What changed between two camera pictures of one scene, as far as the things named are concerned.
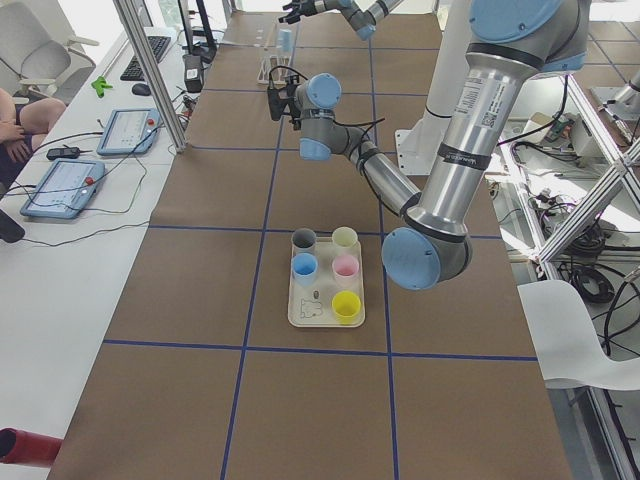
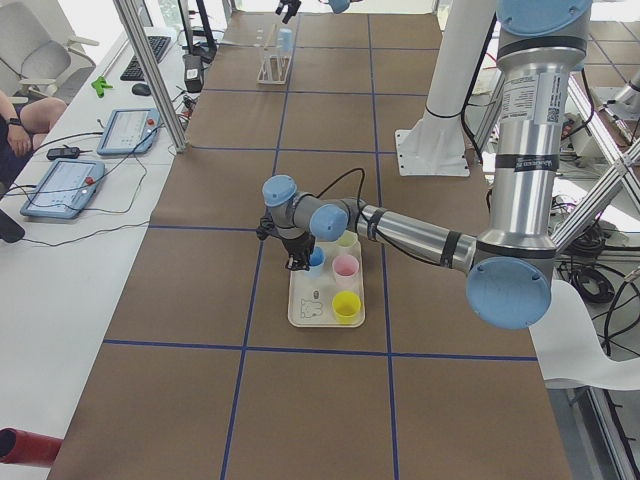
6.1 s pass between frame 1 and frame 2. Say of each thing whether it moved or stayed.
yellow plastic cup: stayed
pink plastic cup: stayed
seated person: stayed
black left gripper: moved
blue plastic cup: moved
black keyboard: stayed
